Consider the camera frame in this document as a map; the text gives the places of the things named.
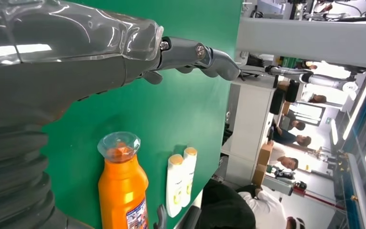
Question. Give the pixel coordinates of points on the person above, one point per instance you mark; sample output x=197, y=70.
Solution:
x=284, y=137
x=227, y=205
x=277, y=155
x=265, y=205
x=317, y=99
x=299, y=125

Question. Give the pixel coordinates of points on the cardboard box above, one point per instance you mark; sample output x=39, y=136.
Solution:
x=265, y=155
x=258, y=175

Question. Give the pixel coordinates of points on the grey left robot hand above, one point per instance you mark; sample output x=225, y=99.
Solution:
x=60, y=63

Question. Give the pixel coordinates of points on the black office chair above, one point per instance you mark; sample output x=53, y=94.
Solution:
x=277, y=101

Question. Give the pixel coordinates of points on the grey machine red trim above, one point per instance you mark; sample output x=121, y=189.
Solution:
x=277, y=185

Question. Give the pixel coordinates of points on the white machine base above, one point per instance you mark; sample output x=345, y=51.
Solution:
x=249, y=126

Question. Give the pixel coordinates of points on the white shampoo bottle gold cap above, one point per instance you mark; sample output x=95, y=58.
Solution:
x=174, y=186
x=190, y=173

